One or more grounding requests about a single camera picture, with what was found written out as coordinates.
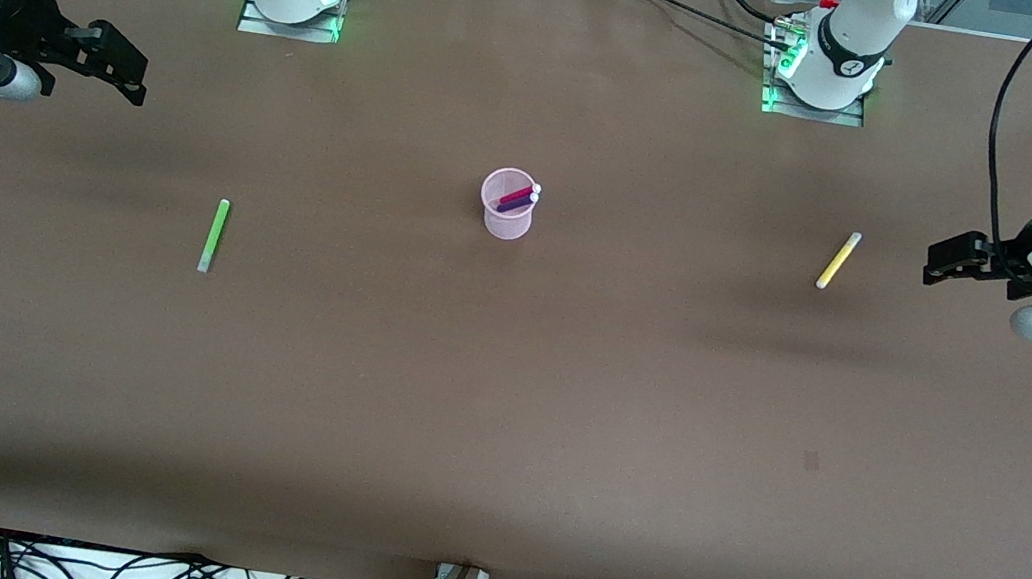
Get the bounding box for black cable to base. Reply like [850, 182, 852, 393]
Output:
[597, 0, 800, 55]

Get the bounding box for green marker pen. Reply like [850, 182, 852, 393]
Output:
[196, 197, 232, 276]

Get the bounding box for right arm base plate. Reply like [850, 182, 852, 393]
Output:
[237, 0, 346, 47]

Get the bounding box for yellow marker pen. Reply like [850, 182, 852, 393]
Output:
[815, 228, 863, 296]

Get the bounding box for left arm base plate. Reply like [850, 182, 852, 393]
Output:
[761, 82, 869, 129]

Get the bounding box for purple marker pen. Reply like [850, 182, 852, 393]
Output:
[494, 188, 540, 220]

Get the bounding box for pink mesh pen holder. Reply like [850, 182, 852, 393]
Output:
[474, 164, 542, 244]

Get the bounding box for red and purple markers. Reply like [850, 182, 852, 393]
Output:
[497, 179, 543, 214]

